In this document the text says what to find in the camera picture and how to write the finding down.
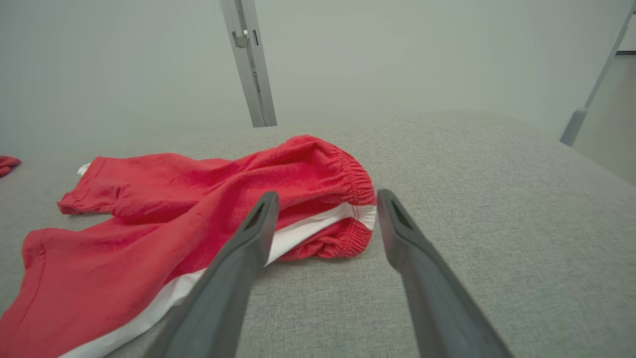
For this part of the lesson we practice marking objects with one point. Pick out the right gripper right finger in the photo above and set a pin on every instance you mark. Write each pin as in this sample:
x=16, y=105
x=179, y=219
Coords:
x=437, y=308

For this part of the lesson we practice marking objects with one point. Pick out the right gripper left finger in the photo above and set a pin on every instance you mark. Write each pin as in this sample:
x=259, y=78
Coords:
x=223, y=298

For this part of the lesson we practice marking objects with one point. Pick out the red shorts with white stripe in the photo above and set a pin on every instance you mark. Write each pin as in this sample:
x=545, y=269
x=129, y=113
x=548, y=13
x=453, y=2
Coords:
x=149, y=209

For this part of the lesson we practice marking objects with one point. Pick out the red white sleeveless jersey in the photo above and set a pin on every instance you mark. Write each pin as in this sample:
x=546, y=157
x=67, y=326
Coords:
x=7, y=164

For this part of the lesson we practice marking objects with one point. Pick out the grey double post with latch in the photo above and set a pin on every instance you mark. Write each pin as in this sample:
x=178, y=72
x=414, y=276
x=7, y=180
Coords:
x=251, y=74

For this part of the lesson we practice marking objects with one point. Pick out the grey partition post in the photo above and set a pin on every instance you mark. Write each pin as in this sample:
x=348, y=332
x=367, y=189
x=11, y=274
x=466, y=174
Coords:
x=574, y=124

